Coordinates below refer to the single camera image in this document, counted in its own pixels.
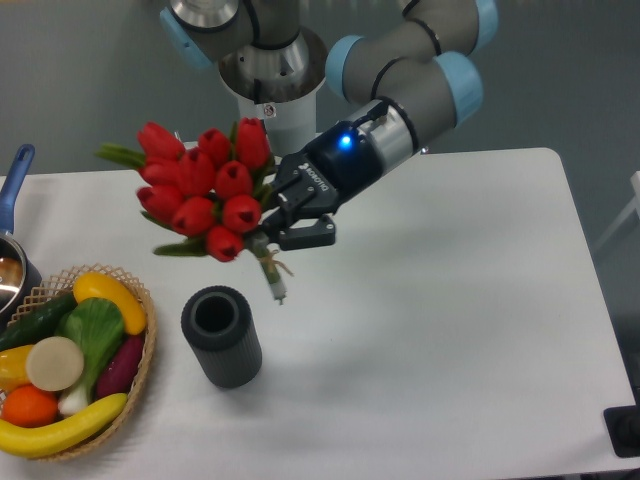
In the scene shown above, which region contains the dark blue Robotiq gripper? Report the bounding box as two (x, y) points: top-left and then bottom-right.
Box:
(251, 121), (380, 251)

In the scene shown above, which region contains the red tulip bouquet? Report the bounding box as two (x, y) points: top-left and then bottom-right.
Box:
(96, 118), (287, 302)

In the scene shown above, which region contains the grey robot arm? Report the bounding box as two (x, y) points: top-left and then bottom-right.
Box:
(160, 1), (498, 250)

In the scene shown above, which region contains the dark grey ribbed vase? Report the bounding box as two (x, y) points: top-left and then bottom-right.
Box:
(181, 285), (262, 389)

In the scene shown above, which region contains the yellow squash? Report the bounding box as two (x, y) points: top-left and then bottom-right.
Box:
(72, 271), (147, 335)

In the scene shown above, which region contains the green bok choy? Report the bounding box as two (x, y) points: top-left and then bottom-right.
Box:
(56, 298), (124, 417)

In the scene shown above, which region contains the purple sweet potato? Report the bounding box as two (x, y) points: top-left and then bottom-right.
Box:
(95, 336), (144, 399)

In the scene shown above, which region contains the woven wicker basket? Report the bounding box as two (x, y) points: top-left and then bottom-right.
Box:
(9, 264), (157, 461)

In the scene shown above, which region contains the green cucumber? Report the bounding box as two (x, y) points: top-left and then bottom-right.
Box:
(1, 292), (77, 351)

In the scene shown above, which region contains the beige round disc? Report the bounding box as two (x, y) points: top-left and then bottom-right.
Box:
(25, 336), (84, 392)

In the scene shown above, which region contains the small yellow pepper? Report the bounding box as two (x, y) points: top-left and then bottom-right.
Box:
(0, 344), (34, 392)

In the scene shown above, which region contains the orange fruit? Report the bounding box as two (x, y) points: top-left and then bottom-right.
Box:
(1, 385), (58, 428)

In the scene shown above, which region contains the yellow banana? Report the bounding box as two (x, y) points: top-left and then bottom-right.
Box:
(1, 393), (128, 459)

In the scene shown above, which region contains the black device at table edge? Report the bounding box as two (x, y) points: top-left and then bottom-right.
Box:
(603, 405), (639, 458)

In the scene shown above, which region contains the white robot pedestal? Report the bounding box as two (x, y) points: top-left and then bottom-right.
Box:
(227, 84), (323, 157)

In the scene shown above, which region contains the blue handled saucepan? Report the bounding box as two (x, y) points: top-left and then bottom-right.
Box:
(1, 144), (41, 331)

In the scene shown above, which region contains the white frame at right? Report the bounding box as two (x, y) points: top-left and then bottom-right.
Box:
(597, 171), (639, 250)

